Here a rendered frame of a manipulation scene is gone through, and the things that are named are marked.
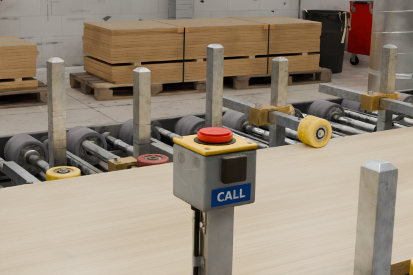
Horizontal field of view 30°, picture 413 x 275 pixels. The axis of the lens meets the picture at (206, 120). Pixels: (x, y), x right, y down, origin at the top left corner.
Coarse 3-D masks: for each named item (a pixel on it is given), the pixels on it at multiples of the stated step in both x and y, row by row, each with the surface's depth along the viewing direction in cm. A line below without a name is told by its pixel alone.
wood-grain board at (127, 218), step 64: (0, 192) 167; (64, 192) 168; (128, 192) 169; (256, 192) 171; (320, 192) 172; (0, 256) 133; (64, 256) 134; (128, 256) 135; (256, 256) 136; (320, 256) 136
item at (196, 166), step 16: (176, 144) 87; (192, 144) 84; (208, 144) 84; (224, 144) 84; (240, 144) 85; (256, 144) 85; (176, 160) 87; (192, 160) 84; (208, 160) 82; (176, 176) 87; (192, 176) 84; (208, 176) 82; (176, 192) 88; (192, 192) 85; (208, 192) 83; (192, 208) 86; (208, 208) 83; (224, 208) 85
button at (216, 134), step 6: (198, 132) 86; (204, 132) 85; (210, 132) 85; (216, 132) 85; (222, 132) 85; (228, 132) 86; (198, 138) 86; (204, 138) 85; (210, 138) 84; (216, 138) 84; (222, 138) 84; (228, 138) 85
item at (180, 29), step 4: (152, 20) 801; (248, 20) 822; (264, 24) 787; (268, 24) 787; (272, 24) 789; (180, 28) 739; (184, 28) 741; (188, 28) 743; (264, 28) 786; (268, 28) 788; (272, 28) 790; (180, 32) 740; (184, 32) 742; (188, 32) 744; (268, 32) 789; (184, 36) 743; (268, 36) 790; (184, 40) 744; (268, 40) 791; (184, 44) 745; (268, 44) 792; (184, 48) 746; (268, 48) 793; (268, 52) 794; (268, 56) 795; (268, 60) 796; (268, 64) 797
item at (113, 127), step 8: (296, 104) 301; (304, 104) 303; (224, 112) 283; (304, 112) 304; (152, 120) 267; (160, 120) 269; (168, 120) 271; (176, 120) 273; (96, 128) 256; (104, 128) 258; (112, 128) 260; (168, 128) 272; (264, 128) 295; (0, 136) 240; (8, 136) 241; (32, 136) 245; (40, 136) 246; (0, 144) 240; (168, 144) 273; (0, 152) 240; (48, 160) 249; (0, 176) 242; (0, 184) 241; (8, 184) 242; (16, 184) 244
